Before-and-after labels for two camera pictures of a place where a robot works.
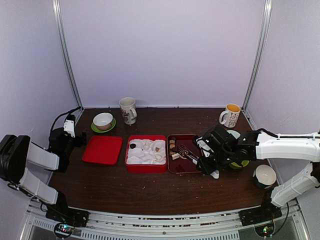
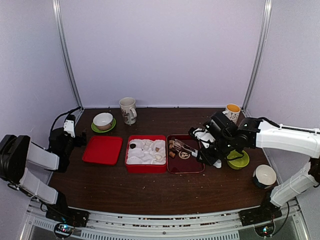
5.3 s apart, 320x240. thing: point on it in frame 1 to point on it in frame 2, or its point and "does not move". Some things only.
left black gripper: (79, 142) does not move
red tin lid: (103, 149) does not move
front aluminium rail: (223, 226) does not move
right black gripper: (206, 169) to (208, 159)
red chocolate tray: (176, 164) does not move
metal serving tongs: (188, 154) to (180, 145)
